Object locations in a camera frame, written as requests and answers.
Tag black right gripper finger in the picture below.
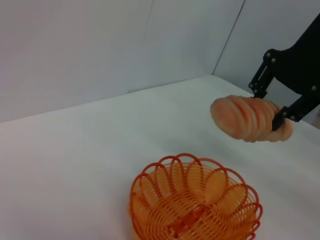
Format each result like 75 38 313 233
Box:
270 95 319 132
248 59 276 99

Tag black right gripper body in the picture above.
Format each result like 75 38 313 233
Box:
264 11 320 101

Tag orange striped bread roll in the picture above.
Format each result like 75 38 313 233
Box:
210 94 294 144

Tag orange plastic woven basket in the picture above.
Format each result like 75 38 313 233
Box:
127 152 264 240

